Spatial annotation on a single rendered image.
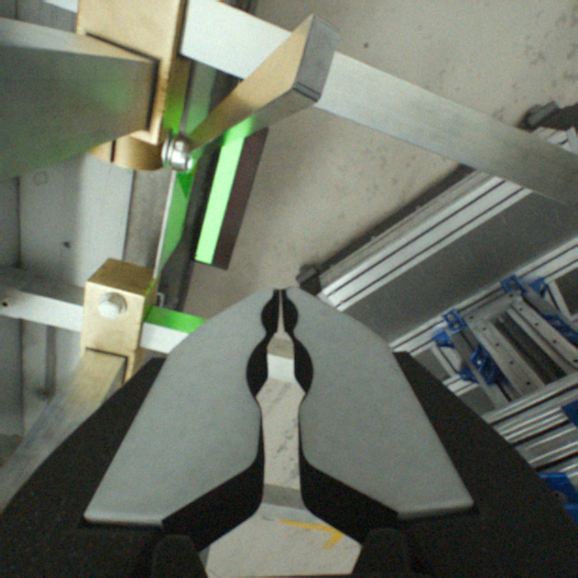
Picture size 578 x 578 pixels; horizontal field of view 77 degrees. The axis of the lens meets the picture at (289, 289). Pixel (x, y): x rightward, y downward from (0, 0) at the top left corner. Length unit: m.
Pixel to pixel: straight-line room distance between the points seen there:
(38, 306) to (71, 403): 0.10
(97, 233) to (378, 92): 0.43
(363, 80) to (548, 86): 1.09
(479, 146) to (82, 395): 0.35
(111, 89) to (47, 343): 0.58
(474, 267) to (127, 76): 1.03
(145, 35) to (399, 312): 1.00
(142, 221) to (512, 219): 0.92
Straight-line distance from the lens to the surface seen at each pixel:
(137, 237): 0.47
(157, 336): 0.37
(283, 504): 0.58
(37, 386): 0.80
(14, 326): 0.71
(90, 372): 0.37
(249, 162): 0.41
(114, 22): 0.25
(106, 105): 0.19
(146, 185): 0.44
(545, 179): 0.31
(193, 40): 0.25
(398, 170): 1.18
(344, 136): 1.13
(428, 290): 1.12
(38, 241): 0.62
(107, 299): 0.34
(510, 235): 1.14
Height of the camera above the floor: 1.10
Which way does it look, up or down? 60 degrees down
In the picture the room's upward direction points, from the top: 177 degrees clockwise
